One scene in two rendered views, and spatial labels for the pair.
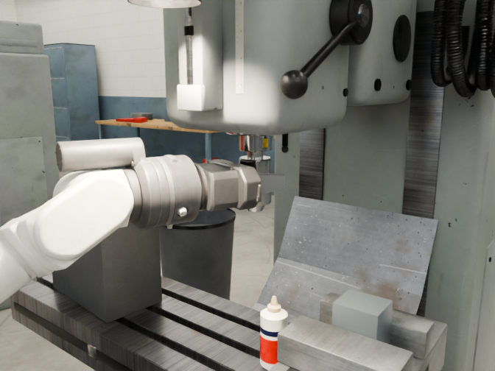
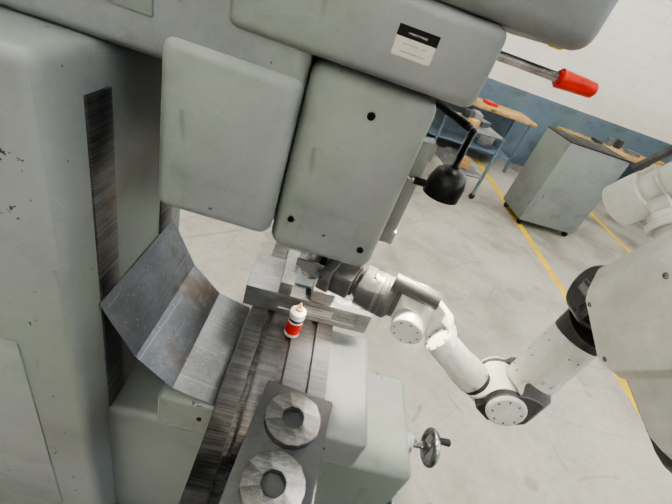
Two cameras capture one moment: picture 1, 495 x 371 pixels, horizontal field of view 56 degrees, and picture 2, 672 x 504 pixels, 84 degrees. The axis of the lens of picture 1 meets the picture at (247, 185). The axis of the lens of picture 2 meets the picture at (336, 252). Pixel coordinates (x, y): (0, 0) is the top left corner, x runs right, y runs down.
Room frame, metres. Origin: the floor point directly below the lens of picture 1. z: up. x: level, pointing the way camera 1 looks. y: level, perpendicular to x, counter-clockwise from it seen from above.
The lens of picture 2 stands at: (1.09, 0.47, 1.71)
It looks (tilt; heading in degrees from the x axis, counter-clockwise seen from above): 34 degrees down; 224
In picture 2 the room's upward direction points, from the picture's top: 21 degrees clockwise
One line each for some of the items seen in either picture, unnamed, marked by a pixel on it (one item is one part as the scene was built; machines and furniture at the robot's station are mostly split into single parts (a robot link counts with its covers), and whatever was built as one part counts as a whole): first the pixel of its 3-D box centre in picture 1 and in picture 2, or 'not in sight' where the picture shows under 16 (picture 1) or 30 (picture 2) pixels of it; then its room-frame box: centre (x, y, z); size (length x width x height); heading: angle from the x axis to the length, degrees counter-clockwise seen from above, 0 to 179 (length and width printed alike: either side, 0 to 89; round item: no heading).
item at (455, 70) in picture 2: not in sight; (367, 21); (0.68, -0.04, 1.68); 0.34 x 0.24 x 0.10; 142
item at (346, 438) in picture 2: not in sight; (275, 375); (0.65, -0.01, 0.82); 0.50 x 0.35 x 0.12; 142
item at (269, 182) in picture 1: (267, 183); not in sight; (0.62, -0.03, 1.24); 0.06 x 0.02 x 0.03; 123
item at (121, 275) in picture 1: (102, 246); (271, 477); (0.86, 0.28, 1.06); 0.22 x 0.12 x 0.20; 46
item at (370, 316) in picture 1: (362, 322); (306, 270); (0.54, -0.15, 1.07); 0.06 x 0.05 x 0.06; 54
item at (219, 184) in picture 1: (198, 188); (352, 280); (0.60, 0.07, 1.23); 0.13 x 0.12 x 0.10; 33
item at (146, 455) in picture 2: not in sight; (260, 441); (0.63, 0.00, 0.46); 0.81 x 0.32 x 0.60; 142
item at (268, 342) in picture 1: (273, 330); (296, 318); (0.62, -0.04, 1.01); 0.04 x 0.04 x 0.11
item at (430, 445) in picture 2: not in sight; (419, 444); (0.26, 0.30, 0.66); 0.16 x 0.12 x 0.12; 142
